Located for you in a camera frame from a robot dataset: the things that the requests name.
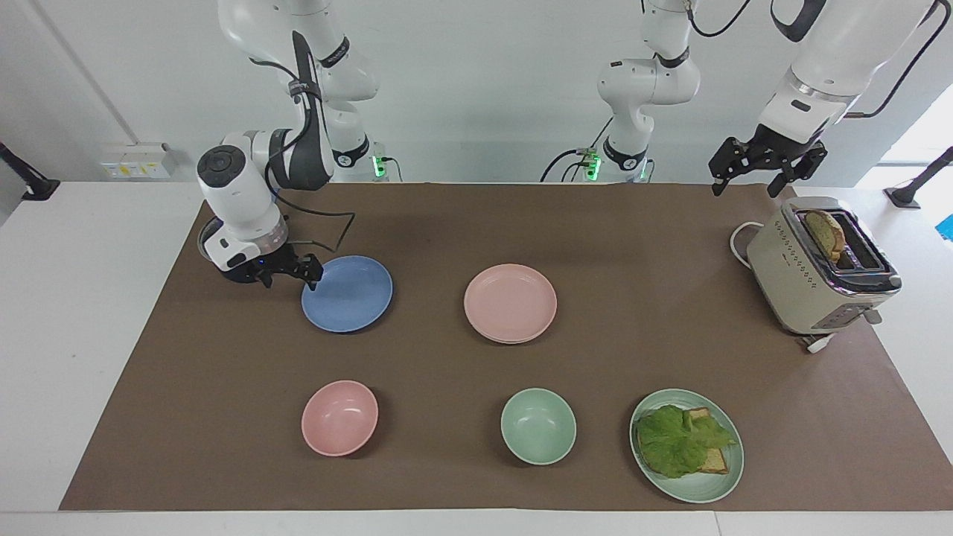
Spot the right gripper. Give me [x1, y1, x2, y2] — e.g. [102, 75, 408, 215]
[220, 242, 325, 292]

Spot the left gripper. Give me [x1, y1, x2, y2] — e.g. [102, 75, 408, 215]
[708, 124, 829, 200]

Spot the blue plate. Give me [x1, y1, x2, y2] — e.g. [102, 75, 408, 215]
[301, 255, 394, 334]

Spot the bread slice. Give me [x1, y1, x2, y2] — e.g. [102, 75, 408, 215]
[803, 210, 847, 262]

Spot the beige toaster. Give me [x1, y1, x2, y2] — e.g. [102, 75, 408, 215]
[746, 196, 903, 336]

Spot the black stand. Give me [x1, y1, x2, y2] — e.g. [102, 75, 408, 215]
[0, 141, 61, 202]
[883, 146, 953, 209]

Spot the pink bowl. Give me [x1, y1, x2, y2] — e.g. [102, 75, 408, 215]
[301, 380, 380, 458]

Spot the pink plate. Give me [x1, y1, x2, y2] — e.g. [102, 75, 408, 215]
[463, 264, 558, 343]

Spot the beige plate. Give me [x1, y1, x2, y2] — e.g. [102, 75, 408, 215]
[474, 331, 552, 345]

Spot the green bowl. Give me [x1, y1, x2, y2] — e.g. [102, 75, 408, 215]
[500, 387, 578, 467]

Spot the green lettuce leaf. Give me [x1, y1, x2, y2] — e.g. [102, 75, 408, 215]
[634, 403, 739, 479]

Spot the toast slice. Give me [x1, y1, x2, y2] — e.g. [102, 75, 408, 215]
[686, 406, 731, 476]

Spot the green plate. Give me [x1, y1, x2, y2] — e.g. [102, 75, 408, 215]
[629, 388, 745, 505]

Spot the black cable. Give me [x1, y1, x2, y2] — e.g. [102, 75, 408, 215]
[541, 118, 614, 184]
[844, 4, 941, 121]
[277, 188, 357, 258]
[685, 0, 754, 39]

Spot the white wall socket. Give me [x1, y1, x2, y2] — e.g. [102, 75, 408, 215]
[100, 142, 174, 180]

